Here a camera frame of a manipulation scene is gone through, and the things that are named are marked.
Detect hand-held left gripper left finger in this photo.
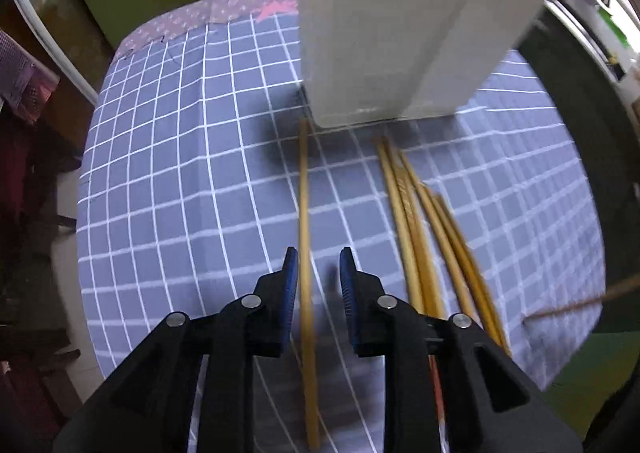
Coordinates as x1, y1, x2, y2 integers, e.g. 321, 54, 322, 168
52, 246, 300, 453

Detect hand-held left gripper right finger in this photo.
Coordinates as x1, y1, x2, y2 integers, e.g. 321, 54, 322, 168
339, 246, 584, 453

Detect white utensil holder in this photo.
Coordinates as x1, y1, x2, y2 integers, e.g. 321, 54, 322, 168
295, 0, 563, 130

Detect grey white-grid tablecloth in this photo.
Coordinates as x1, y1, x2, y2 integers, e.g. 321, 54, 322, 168
75, 8, 606, 453

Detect dark wooden chair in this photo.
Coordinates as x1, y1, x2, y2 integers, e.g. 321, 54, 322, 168
0, 118, 85, 244

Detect purple patterned cloth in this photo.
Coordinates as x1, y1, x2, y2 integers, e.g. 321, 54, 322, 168
117, 0, 301, 55

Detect purple checkered cloth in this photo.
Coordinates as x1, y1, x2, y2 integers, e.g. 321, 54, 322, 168
0, 28, 61, 126

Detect white green packet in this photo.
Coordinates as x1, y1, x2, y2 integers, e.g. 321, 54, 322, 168
575, 0, 633, 81

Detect white door frame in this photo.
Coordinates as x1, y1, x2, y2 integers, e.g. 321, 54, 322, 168
10, 0, 101, 104

